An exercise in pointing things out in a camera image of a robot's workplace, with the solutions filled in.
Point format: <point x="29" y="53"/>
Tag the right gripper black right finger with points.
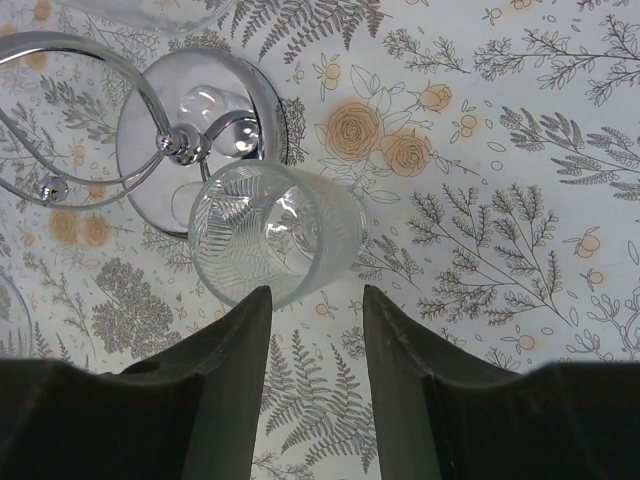
<point x="442" y="413"/>

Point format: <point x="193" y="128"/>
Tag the floral table cloth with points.
<point x="494" y="144"/>

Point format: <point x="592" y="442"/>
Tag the ribbed short glass near rack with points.
<point x="257" y="223"/>

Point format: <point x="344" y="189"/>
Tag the chrome wine glass rack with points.
<point x="191" y="113"/>

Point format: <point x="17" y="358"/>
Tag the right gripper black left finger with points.
<point x="188" y="412"/>

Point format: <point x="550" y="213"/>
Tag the clear wine glass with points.
<point x="162" y="16"/>
<point x="16" y="328"/>

